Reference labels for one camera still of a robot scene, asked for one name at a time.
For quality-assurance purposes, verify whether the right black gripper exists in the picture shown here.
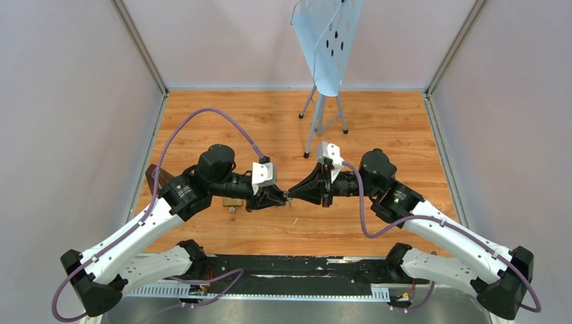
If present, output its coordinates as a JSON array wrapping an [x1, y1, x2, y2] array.
[[288, 162, 379, 208]]

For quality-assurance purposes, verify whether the large brass padlock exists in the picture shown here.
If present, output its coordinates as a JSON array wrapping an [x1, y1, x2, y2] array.
[[222, 197, 244, 208]]

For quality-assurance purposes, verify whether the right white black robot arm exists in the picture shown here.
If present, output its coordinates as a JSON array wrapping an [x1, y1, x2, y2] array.
[[287, 143, 534, 321]]

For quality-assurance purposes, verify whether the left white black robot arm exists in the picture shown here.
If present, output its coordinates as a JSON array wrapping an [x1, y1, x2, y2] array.
[[60, 144, 287, 317]]

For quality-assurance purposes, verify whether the light blue music stand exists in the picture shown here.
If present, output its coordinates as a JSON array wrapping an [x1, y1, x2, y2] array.
[[290, 0, 364, 159]]

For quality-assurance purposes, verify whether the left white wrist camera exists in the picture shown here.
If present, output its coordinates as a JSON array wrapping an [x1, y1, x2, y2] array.
[[251, 156, 277, 194]]

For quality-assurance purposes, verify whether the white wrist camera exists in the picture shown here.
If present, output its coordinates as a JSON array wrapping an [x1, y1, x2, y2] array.
[[251, 156, 277, 194], [317, 141, 345, 183]]

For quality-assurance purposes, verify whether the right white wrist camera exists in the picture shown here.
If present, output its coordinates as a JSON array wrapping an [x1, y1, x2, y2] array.
[[317, 141, 345, 183]]

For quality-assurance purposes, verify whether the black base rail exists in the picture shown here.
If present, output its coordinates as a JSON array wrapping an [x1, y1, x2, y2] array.
[[186, 254, 413, 287]]

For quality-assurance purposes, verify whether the white slotted cable duct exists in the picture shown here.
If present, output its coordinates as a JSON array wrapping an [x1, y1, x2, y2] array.
[[128, 277, 390, 302]]

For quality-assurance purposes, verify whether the aluminium frame post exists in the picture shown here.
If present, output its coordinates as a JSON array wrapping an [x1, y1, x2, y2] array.
[[110, 0, 169, 97]]

